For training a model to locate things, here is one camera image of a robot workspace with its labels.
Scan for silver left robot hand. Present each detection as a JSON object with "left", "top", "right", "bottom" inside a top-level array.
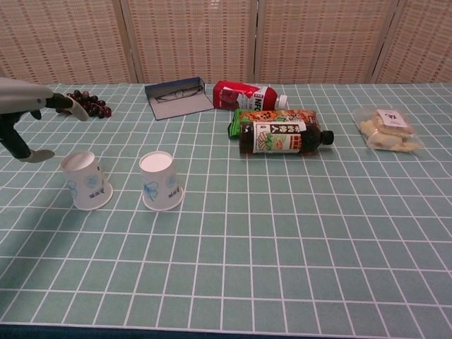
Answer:
[{"left": 0, "top": 77, "right": 90, "bottom": 163}]

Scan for white paper cup blue print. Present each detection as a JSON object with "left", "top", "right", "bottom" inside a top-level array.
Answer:
[
  {"left": 60, "top": 150, "right": 114, "bottom": 212},
  {"left": 138, "top": 151, "right": 185, "bottom": 212}
]

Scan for woven bamboo screen panel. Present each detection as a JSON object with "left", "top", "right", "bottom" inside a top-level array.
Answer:
[
  {"left": 0, "top": 0, "right": 138, "bottom": 85},
  {"left": 370, "top": 0, "right": 452, "bottom": 84},
  {"left": 126, "top": 0, "right": 261, "bottom": 85},
  {"left": 252, "top": 0, "right": 407, "bottom": 85}
]

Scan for dark red grape bunch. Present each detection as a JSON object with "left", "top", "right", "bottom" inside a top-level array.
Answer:
[{"left": 55, "top": 89, "right": 112, "bottom": 119}]

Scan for thin-framed eyeglasses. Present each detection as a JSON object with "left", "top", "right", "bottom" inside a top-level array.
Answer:
[{"left": 155, "top": 86, "right": 205, "bottom": 103}]

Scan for blue open glasses case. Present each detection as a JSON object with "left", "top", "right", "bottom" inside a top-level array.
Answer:
[{"left": 144, "top": 76, "right": 215, "bottom": 121}]

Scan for red juice bottle white cap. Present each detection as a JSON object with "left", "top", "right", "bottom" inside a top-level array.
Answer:
[{"left": 212, "top": 80, "right": 290, "bottom": 111}]

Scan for green orange snack bag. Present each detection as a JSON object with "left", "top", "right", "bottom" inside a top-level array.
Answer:
[{"left": 227, "top": 107, "right": 321, "bottom": 141}]

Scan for dark tea bottle black cap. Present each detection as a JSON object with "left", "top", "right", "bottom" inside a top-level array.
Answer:
[{"left": 239, "top": 121, "right": 335, "bottom": 158}]

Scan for green grid tablecloth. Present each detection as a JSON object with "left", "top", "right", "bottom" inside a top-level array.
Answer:
[{"left": 0, "top": 81, "right": 452, "bottom": 336}]

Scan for clear bag of biscuits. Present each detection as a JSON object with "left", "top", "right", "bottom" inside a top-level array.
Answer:
[{"left": 352, "top": 107, "right": 424, "bottom": 153}]

